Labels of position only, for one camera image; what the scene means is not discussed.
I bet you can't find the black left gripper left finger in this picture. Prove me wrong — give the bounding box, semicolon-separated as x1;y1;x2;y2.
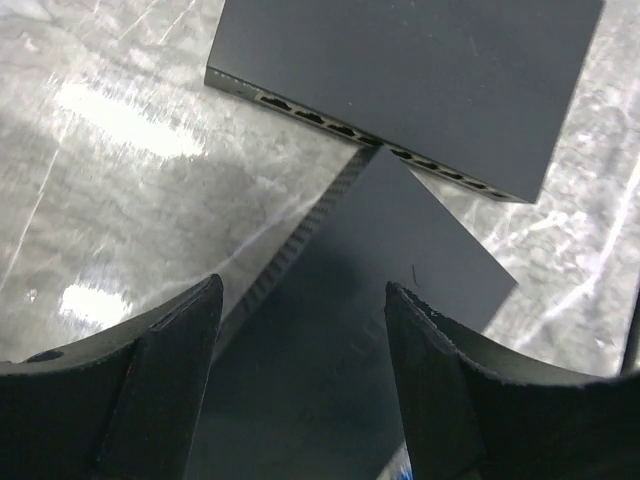
1;275;223;479

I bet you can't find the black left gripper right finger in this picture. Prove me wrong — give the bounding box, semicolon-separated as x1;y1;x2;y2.
385;283;639;480

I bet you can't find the dark grey network switch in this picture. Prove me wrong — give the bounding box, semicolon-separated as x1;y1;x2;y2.
186;147;515;479

